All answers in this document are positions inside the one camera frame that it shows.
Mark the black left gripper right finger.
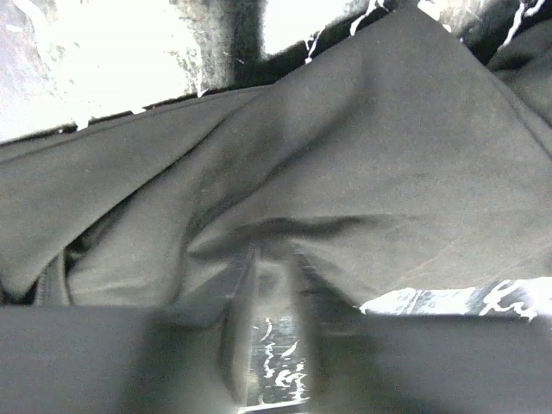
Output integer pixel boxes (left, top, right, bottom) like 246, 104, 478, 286
291, 248, 358, 405

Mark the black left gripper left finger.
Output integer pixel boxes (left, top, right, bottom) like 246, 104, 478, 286
163, 243, 260, 409

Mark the black printed t-shirt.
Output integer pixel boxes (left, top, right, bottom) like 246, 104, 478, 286
1, 9, 551, 306

